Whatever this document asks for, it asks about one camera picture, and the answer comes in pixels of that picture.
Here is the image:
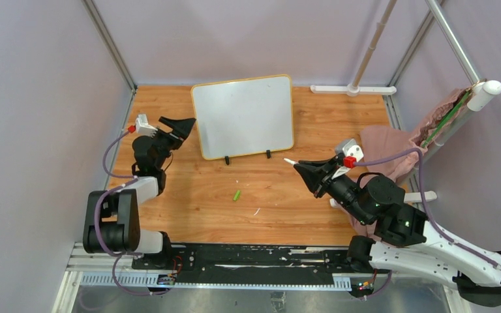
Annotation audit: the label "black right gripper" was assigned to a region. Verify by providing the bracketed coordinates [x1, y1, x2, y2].
[293, 155, 371, 224]

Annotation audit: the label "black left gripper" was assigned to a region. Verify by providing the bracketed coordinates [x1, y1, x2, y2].
[149, 118, 195, 170]

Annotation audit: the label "green white marker pen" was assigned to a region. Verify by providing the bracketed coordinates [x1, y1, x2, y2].
[283, 158, 298, 166]

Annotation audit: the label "yellow framed whiteboard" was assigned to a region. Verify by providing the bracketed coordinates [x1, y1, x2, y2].
[190, 74, 295, 160]

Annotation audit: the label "green marker cap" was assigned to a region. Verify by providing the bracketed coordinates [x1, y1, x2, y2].
[233, 190, 241, 201]

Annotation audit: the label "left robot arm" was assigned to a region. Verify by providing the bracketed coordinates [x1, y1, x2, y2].
[82, 113, 196, 269]

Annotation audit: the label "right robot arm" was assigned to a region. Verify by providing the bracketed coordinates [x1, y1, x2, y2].
[291, 156, 501, 307]

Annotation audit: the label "pink cloth shorts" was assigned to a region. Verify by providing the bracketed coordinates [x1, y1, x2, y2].
[345, 88, 472, 239]

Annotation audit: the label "white clothes rack base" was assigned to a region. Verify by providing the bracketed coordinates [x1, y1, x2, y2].
[310, 84, 397, 97]

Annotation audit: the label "white rack side foot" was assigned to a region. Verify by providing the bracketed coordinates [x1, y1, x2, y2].
[329, 191, 438, 209]

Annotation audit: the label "green clothes hanger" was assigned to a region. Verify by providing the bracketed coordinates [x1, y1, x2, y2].
[413, 87, 472, 149]

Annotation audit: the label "silver clothes rack pole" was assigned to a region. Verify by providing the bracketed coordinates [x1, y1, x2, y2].
[351, 0, 397, 87]

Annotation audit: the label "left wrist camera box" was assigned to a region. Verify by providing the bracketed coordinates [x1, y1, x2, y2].
[135, 113, 158, 137]

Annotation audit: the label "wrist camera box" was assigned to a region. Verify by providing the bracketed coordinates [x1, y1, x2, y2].
[135, 113, 158, 137]
[332, 138, 364, 178]

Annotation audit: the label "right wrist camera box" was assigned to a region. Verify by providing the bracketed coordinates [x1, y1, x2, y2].
[332, 138, 364, 178]

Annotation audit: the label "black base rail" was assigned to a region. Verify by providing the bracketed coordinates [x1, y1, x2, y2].
[132, 243, 374, 287]

